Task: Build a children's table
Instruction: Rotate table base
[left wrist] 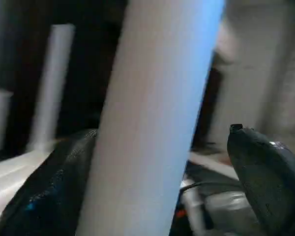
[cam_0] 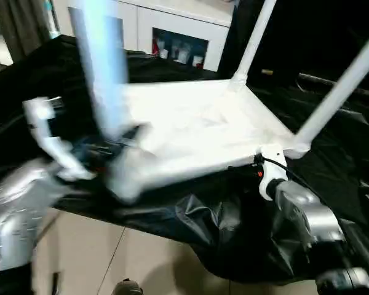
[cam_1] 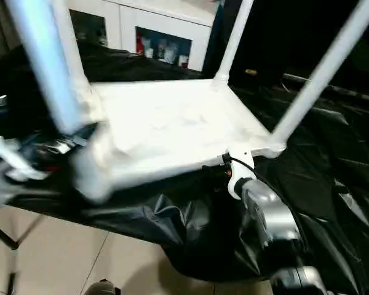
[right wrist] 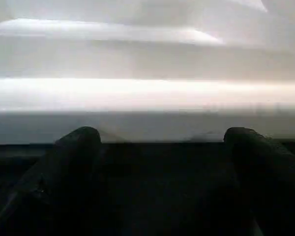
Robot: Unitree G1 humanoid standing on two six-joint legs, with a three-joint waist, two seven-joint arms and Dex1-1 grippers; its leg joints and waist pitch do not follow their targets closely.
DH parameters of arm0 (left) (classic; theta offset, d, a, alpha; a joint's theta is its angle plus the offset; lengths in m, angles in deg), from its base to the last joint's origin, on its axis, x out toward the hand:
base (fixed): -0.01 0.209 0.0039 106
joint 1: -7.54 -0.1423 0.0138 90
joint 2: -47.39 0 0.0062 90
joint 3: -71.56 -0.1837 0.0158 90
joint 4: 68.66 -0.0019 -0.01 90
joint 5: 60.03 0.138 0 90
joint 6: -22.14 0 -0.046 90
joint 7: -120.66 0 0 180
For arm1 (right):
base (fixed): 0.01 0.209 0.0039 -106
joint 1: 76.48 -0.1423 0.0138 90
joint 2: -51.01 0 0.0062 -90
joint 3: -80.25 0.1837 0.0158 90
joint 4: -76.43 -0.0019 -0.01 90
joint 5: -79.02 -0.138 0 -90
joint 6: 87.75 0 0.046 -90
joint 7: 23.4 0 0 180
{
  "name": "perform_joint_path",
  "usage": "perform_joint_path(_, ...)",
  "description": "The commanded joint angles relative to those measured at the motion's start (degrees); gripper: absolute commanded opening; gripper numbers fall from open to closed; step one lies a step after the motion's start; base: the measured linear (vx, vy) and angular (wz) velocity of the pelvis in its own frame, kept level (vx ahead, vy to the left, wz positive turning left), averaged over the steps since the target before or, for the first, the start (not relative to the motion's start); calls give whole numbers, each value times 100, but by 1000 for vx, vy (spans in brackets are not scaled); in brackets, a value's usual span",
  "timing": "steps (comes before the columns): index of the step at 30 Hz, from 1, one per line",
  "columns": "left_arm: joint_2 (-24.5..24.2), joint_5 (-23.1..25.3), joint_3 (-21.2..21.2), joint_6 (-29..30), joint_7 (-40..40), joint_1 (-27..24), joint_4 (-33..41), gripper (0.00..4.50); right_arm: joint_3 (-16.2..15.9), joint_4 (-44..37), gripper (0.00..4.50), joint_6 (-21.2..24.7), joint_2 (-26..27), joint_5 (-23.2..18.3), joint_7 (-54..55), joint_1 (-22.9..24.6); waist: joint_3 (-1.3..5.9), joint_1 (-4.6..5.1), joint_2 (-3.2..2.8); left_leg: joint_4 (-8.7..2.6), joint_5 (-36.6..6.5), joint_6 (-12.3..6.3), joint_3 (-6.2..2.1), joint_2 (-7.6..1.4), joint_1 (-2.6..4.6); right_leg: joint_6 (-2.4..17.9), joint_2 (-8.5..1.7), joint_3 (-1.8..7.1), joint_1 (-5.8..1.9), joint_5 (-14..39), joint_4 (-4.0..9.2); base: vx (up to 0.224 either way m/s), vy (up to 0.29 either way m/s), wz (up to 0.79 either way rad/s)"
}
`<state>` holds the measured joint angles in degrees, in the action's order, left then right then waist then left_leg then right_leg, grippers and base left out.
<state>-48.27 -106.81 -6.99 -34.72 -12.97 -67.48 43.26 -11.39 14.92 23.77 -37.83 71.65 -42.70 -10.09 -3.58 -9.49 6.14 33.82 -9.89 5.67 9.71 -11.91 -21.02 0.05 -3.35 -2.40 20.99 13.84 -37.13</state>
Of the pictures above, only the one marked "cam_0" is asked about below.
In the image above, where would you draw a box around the white plastic table top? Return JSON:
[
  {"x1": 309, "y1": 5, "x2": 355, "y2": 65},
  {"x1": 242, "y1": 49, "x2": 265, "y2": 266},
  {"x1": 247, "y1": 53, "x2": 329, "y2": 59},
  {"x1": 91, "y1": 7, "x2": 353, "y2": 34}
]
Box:
[{"x1": 103, "y1": 77, "x2": 313, "y2": 205}]

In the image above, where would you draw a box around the white plastic table leg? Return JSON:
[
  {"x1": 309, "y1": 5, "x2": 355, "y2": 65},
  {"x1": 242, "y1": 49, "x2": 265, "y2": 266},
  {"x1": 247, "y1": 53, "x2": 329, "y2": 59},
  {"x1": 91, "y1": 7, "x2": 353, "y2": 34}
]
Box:
[
  {"x1": 66, "y1": 0, "x2": 132, "y2": 143},
  {"x1": 292, "y1": 26, "x2": 369, "y2": 159},
  {"x1": 229, "y1": 0, "x2": 279, "y2": 92}
]

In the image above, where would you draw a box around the white cabinet with glass doors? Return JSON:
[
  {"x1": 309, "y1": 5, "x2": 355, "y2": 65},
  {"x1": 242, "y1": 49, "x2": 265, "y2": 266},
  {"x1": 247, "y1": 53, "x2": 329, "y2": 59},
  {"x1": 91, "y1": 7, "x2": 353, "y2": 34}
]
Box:
[{"x1": 50, "y1": 0, "x2": 236, "y2": 73}]

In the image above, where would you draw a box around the black mat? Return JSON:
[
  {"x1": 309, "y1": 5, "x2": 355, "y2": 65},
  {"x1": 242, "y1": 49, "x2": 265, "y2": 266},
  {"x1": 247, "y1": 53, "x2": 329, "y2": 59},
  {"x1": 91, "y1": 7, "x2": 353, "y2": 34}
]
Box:
[{"x1": 0, "y1": 34, "x2": 369, "y2": 286}]

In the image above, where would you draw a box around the grey curtain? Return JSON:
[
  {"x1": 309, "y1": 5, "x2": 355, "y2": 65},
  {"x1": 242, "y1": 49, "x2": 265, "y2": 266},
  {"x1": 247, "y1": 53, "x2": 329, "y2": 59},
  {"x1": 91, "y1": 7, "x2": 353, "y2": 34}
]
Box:
[{"x1": 0, "y1": 0, "x2": 57, "y2": 57}]

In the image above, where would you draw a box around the black furniture with gold label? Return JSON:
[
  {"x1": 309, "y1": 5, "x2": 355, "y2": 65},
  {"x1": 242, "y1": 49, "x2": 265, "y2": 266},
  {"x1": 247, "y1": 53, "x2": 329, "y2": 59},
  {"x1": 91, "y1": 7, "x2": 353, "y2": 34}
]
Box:
[{"x1": 220, "y1": 0, "x2": 369, "y2": 90}]

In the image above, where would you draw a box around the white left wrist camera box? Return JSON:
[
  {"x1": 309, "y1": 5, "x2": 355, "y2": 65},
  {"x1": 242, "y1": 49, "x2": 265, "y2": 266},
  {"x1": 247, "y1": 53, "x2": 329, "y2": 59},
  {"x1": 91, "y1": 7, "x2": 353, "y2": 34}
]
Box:
[{"x1": 21, "y1": 96, "x2": 98, "y2": 184}]

